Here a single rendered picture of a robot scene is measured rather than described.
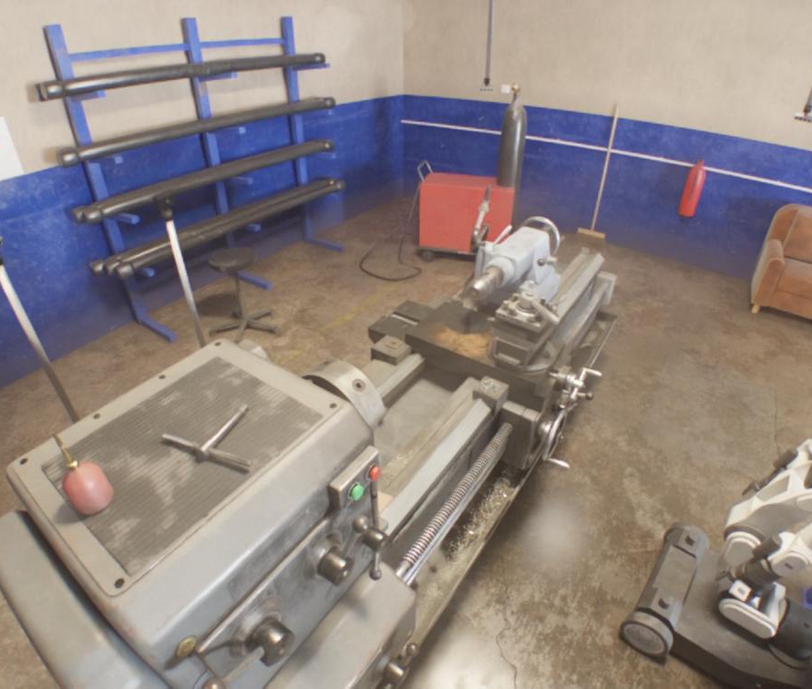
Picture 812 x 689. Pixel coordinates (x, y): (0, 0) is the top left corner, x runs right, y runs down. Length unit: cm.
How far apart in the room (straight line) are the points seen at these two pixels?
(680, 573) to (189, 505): 193
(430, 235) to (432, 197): 38
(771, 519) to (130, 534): 176
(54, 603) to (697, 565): 218
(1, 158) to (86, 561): 310
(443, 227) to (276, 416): 374
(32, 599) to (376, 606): 74
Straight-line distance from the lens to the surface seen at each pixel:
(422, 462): 148
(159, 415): 102
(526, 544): 236
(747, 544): 189
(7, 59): 383
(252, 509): 83
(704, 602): 229
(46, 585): 93
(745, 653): 226
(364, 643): 125
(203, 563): 80
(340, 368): 123
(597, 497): 262
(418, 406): 184
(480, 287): 183
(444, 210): 445
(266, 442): 89
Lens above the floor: 196
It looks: 35 degrees down
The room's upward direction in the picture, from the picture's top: straight up
